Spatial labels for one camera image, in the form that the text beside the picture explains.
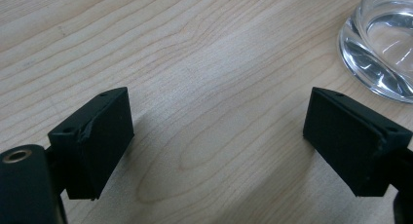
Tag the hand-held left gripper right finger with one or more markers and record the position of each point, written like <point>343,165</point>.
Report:
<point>350,142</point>

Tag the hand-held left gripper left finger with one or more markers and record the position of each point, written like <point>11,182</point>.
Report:
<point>97,142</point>

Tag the clear glass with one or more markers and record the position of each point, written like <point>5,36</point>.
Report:
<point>376,52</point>

